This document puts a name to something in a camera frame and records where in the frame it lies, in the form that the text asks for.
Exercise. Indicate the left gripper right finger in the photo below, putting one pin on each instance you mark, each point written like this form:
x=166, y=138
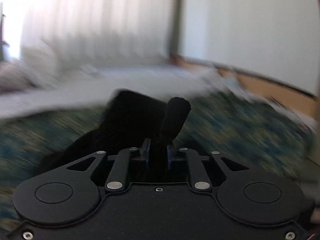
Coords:
x=191, y=172

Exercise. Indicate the black pants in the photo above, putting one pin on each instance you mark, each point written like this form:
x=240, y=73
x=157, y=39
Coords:
x=128, y=119

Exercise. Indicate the teal paisley bedspread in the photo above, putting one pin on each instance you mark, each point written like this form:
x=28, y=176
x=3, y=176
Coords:
x=250, y=131

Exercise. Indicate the white bed sheet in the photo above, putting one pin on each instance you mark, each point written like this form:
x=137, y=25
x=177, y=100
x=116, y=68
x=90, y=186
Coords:
x=159, y=82

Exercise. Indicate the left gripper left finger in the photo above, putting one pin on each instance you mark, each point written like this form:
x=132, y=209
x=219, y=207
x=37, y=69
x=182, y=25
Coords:
x=90, y=173

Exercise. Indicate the white sheer curtain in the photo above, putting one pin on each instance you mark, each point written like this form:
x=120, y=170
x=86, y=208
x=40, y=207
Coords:
x=92, y=29

